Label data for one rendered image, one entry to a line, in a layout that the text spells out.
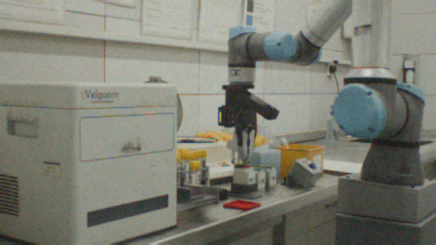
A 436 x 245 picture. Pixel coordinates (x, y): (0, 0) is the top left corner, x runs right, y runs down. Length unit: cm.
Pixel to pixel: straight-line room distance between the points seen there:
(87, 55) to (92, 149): 88
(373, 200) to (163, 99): 55
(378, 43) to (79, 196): 69
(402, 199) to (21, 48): 109
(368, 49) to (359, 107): 13
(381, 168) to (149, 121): 56
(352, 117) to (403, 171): 21
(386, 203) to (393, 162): 9
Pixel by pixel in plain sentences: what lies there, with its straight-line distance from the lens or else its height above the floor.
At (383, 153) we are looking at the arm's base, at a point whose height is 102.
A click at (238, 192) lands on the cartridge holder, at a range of 153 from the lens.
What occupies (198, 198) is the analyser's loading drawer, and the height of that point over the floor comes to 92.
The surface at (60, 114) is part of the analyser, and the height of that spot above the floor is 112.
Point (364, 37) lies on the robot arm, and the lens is 126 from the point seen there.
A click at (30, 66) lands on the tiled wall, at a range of 171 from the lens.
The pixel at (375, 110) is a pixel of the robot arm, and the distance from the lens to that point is 121.
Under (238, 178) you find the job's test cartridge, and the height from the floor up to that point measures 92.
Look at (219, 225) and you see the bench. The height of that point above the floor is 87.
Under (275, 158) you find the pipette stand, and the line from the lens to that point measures 176.
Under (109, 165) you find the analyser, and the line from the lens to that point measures 103.
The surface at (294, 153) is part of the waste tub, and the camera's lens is 183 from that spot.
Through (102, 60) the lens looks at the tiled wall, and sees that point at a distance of 190.
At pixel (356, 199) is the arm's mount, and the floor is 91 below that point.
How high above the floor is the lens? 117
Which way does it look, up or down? 4 degrees down
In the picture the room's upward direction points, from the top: 1 degrees clockwise
